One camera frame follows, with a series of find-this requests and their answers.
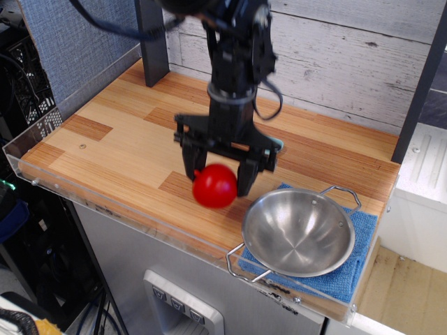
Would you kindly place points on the red toy apple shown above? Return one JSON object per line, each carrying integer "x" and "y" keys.
{"x": 215, "y": 186}

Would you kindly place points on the dark grey post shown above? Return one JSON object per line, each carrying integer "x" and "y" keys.
{"x": 154, "y": 54}
{"x": 426, "y": 79}

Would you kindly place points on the dark grey right post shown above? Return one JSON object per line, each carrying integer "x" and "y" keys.
{"x": 426, "y": 79}

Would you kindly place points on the light teal plastic utensil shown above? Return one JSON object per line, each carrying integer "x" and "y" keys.
{"x": 278, "y": 145}

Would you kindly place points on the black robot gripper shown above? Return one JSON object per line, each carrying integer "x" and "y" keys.
{"x": 228, "y": 130}

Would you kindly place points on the dark grey left post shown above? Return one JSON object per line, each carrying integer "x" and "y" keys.
{"x": 154, "y": 54}

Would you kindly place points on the stainless steel wok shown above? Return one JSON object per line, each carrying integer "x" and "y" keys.
{"x": 297, "y": 232}

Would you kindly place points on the black perforated crate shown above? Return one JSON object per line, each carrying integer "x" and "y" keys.
{"x": 26, "y": 94}

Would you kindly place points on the white ridged side counter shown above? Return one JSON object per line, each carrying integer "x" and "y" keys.
{"x": 422, "y": 175}

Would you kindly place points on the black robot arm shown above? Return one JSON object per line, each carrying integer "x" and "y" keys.
{"x": 241, "y": 55}

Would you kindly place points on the grey dispenser panel with buttons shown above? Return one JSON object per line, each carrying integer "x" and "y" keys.
{"x": 178, "y": 311}

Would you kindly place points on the blue folded cloth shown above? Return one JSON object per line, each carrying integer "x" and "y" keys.
{"x": 339, "y": 284}

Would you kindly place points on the clear acrylic table guard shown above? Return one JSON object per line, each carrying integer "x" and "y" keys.
{"x": 117, "y": 160}

